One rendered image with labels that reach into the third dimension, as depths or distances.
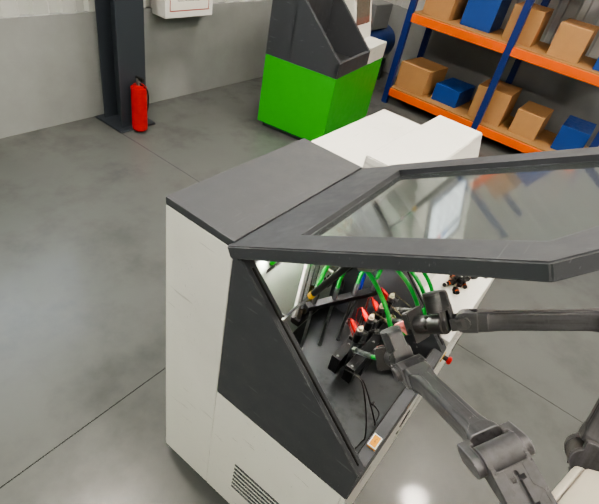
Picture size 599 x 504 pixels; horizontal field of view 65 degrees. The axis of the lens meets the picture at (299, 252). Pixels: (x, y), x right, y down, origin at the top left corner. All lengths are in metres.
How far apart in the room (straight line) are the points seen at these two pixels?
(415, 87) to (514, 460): 6.44
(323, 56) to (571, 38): 2.90
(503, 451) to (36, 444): 2.23
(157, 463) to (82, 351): 0.82
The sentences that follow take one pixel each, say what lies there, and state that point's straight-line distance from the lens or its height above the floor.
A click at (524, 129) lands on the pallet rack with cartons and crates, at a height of 0.33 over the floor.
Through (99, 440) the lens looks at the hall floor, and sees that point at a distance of 2.66.
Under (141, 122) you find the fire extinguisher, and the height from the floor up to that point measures 0.13.
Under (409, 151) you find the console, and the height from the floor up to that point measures 1.55.
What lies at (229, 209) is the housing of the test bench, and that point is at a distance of 1.41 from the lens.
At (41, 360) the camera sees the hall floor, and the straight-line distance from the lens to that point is 3.00.
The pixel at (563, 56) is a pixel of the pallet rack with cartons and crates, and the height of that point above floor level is 1.25.
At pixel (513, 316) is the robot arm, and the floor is 1.48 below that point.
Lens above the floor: 2.30
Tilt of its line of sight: 38 degrees down
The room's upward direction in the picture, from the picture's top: 13 degrees clockwise
